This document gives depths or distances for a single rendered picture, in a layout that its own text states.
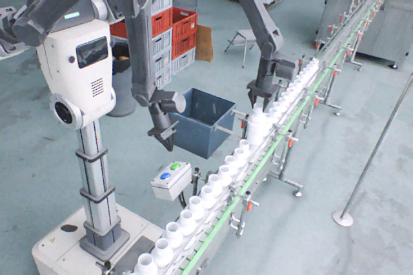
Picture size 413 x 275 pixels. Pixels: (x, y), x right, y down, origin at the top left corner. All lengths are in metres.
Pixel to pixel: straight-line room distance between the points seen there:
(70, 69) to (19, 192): 1.76
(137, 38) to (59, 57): 0.44
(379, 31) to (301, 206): 3.55
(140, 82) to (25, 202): 1.93
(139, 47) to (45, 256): 1.49
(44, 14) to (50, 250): 1.44
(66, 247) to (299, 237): 1.53
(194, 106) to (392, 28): 4.04
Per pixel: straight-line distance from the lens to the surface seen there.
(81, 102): 1.32
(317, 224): 2.68
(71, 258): 2.05
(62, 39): 1.20
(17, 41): 1.13
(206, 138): 1.75
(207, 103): 2.03
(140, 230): 2.10
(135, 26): 0.83
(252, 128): 1.25
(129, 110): 3.47
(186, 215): 1.01
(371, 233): 2.82
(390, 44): 5.70
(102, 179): 1.66
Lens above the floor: 1.92
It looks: 36 degrees down
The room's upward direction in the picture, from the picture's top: 6 degrees clockwise
